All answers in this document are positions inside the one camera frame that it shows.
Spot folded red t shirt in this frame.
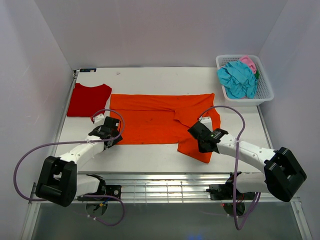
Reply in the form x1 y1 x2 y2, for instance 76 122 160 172
66 83 112 117

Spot blue label sticker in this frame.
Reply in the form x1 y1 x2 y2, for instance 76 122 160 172
79 68 97 73

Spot aluminium table frame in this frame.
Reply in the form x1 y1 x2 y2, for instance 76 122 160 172
19 69 313 240

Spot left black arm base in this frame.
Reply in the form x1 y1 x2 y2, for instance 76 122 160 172
75 174 122 202

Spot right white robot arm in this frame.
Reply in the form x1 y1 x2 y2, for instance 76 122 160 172
188 122 307 202

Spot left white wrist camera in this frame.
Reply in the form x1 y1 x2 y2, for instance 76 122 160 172
91 113 105 125

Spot green garment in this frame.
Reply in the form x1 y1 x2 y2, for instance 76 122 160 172
254 70 260 80

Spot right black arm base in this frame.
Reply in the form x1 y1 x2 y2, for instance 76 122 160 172
206 173 256 202

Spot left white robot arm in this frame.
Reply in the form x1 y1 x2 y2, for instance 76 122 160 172
35 114 123 207

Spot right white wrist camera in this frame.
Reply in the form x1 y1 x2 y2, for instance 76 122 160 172
199 116 213 131

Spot orange t shirt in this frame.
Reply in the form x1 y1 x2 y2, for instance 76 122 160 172
109 93 221 164

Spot pink t shirt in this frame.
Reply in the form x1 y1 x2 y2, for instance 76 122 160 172
239 55 257 74

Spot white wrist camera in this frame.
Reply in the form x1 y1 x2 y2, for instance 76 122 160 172
199 116 213 131
91 113 105 125

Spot blue t shirt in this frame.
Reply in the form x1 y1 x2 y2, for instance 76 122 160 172
217 60 258 100

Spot white plastic basket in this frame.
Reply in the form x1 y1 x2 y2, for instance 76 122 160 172
216 54 274 107

